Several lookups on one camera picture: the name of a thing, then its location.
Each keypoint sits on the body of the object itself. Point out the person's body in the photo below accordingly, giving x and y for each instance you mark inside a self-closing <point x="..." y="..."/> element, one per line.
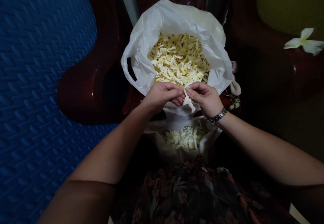
<point x="197" y="193"/>

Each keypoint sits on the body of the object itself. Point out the person's right hand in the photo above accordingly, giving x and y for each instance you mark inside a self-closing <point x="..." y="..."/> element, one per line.
<point x="207" y="99"/>

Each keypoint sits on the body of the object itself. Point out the heap of white flowers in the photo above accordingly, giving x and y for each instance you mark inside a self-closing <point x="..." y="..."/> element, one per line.
<point x="177" y="59"/>

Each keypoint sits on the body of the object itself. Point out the pile of plucked white petals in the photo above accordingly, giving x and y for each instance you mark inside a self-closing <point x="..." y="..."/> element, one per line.
<point x="183" y="137"/>

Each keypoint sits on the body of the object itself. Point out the dark red plastic chair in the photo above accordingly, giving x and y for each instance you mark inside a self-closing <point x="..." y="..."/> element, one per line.
<point x="278" y="56"/>
<point x="101" y="64"/>

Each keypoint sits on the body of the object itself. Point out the blue foam mat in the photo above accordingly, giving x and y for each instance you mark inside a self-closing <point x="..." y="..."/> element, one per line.
<point x="38" y="94"/>

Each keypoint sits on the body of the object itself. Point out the white plastic bag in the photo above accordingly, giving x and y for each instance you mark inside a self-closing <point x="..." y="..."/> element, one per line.
<point x="174" y="46"/>

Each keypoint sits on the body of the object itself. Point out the single white flower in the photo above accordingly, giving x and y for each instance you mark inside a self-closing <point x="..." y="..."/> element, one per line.
<point x="188" y="99"/>

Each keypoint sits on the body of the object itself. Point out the white frangipani flower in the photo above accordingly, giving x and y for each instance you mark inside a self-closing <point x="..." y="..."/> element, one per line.
<point x="305" y="42"/>

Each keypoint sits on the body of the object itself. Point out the person's left hand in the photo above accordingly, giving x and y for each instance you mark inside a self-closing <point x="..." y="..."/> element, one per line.
<point x="158" y="94"/>

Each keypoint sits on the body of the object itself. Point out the beige cloth sack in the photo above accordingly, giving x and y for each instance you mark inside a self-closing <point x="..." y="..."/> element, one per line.
<point x="177" y="132"/>

